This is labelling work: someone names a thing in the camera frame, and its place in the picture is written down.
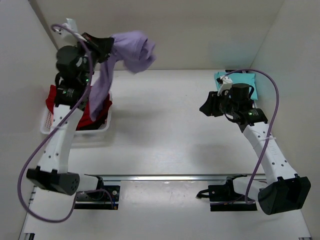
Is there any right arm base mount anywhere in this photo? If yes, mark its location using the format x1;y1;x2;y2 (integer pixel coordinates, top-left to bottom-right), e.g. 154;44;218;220
196;174;258;212

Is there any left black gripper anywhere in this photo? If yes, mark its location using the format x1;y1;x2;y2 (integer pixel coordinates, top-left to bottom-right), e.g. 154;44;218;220
81;27;118;76

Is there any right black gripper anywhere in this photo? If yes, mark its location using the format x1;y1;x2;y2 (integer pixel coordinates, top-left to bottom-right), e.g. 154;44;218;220
199;90;238;118

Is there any black garment in basket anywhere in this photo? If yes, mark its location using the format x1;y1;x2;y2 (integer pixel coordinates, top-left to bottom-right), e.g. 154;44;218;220
93;116;108;130

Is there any aluminium table rail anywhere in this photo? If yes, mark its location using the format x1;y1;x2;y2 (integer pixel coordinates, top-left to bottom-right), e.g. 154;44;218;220
82;174;266;182

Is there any right blue label sticker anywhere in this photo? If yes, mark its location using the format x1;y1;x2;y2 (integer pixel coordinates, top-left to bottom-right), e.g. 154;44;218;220
225;69;249;74

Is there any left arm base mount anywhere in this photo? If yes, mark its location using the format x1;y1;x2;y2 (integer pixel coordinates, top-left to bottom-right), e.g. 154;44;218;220
74;176;121;211

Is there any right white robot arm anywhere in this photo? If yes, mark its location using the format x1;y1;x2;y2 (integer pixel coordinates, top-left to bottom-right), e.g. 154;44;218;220
199;83;311;215

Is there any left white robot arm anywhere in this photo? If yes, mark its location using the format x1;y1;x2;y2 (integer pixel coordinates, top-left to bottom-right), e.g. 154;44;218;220
26;33;114;199

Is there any purple t shirt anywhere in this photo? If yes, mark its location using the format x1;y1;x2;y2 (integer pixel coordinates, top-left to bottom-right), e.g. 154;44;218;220
89;30;156;121

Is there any folded teal t shirt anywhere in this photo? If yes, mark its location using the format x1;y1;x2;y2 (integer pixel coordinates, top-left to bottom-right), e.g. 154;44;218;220
214;71;258;101

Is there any white plastic basket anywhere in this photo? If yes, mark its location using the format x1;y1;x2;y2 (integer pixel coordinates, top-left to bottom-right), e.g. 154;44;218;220
40;92;113;148

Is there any red t shirt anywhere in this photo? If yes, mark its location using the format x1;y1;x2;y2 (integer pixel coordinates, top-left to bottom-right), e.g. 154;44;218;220
45;85;113;131

